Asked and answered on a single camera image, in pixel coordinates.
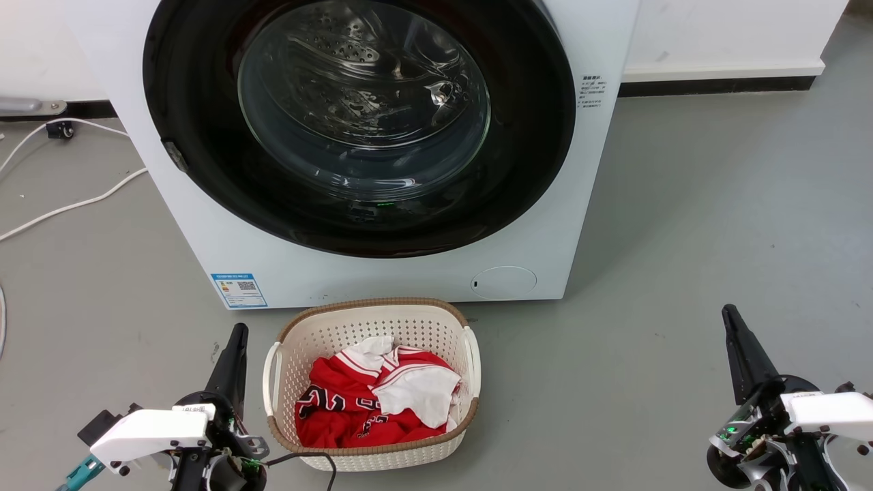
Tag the round white filter cover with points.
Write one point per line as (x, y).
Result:
(505, 282)

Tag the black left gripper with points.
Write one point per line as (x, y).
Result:
(228, 429)

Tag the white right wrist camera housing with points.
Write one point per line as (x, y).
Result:
(832, 412)

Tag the white front-load washing machine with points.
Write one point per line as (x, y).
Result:
(382, 279)

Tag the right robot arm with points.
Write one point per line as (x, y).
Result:
(805, 470)

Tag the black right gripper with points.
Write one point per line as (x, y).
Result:
(767, 409)

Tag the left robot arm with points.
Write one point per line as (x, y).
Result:
(204, 477)

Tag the grey metal floor bracket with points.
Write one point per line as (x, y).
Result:
(27, 106)

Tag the red and white jersey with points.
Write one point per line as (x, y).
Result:
(341, 409)

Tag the small white warning text sticker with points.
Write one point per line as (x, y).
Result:
(591, 91)

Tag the blue energy label sticker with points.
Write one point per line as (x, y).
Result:
(239, 290)

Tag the cream perforated laundry basket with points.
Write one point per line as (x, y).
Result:
(327, 327)

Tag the black round glass washer door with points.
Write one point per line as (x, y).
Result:
(204, 170)

